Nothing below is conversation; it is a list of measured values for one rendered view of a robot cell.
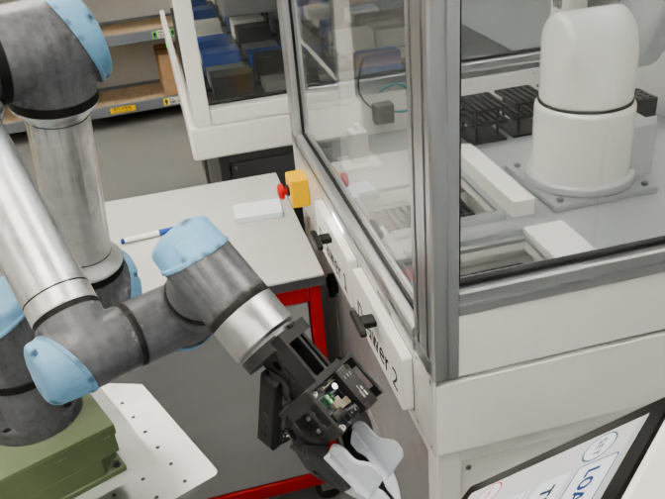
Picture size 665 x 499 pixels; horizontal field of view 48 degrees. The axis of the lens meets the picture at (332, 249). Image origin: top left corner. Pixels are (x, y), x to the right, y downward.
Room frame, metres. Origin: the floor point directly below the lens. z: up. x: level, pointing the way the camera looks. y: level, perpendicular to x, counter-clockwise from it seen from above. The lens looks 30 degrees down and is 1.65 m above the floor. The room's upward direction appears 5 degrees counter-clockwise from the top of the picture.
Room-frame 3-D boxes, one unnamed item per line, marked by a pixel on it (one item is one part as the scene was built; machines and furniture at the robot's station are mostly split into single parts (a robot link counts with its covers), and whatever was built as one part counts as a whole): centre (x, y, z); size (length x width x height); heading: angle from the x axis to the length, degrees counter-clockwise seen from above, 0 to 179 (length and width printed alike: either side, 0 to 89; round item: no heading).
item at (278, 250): (1.71, 0.37, 0.38); 0.62 x 0.58 x 0.76; 12
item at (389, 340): (1.06, -0.07, 0.87); 0.29 x 0.02 x 0.11; 12
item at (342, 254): (1.37, -0.01, 0.87); 0.29 x 0.02 x 0.11; 12
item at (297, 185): (1.69, 0.07, 0.88); 0.07 x 0.05 x 0.07; 12
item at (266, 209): (1.81, 0.19, 0.77); 0.13 x 0.09 x 0.02; 98
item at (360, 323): (1.06, -0.04, 0.91); 0.07 x 0.04 x 0.01; 12
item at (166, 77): (5.17, 0.88, 0.28); 0.41 x 0.32 x 0.28; 105
